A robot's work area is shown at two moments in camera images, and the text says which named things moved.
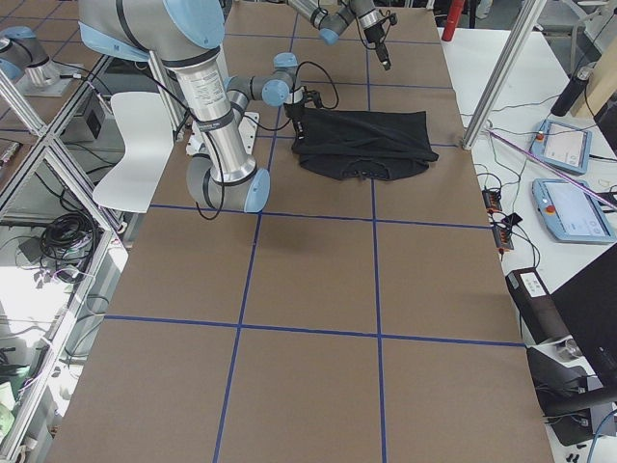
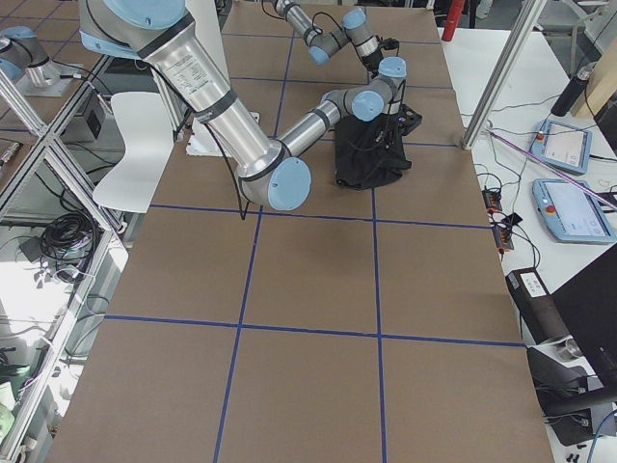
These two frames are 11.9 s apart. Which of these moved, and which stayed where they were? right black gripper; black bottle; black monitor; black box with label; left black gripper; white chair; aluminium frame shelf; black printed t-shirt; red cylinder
Moved: left black gripper; black printed t-shirt; right black gripper
Stayed: black bottle; black monitor; aluminium frame shelf; white chair; black box with label; red cylinder
